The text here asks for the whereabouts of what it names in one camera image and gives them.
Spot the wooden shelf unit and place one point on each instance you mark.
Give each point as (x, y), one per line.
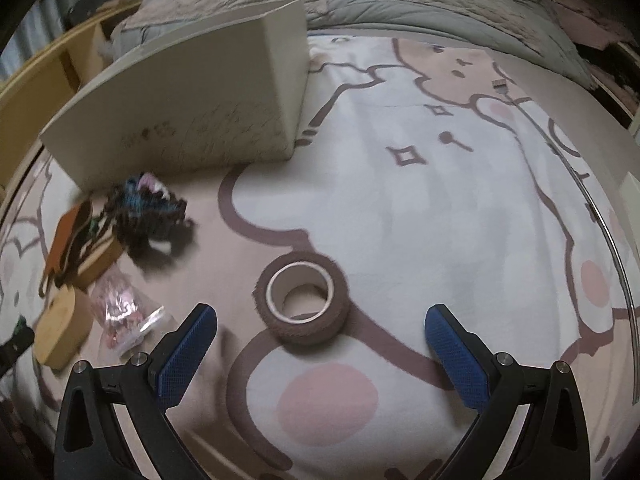
(45, 70)

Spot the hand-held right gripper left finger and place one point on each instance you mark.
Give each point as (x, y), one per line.
(184, 360)

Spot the pink clothes pile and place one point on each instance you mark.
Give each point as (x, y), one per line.
(590, 25)

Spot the brown leather piece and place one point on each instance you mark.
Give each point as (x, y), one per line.
(67, 230)

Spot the dark blue crochet piece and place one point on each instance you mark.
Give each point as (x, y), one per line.
(145, 215)

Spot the white box lid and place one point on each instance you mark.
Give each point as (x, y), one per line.
(631, 195)

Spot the printed cartoon blanket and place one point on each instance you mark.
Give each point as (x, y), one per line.
(425, 240)

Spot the green clothespin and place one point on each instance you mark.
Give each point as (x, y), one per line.
(21, 329)

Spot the white cardboard shoe box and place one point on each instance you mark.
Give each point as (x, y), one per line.
(190, 110)

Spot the brown tape roll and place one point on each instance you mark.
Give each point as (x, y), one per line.
(305, 330)

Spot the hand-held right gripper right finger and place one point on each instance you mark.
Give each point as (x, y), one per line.
(456, 362)

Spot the metal telescopic back scratcher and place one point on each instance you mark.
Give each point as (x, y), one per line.
(607, 230)

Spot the rounded wooden block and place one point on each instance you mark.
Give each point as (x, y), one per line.
(62, 327)

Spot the clear bag of pink beads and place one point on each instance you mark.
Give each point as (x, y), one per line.
(122, 305)

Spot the leaf-shaped wooden piece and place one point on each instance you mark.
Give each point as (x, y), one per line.
(100, 260)

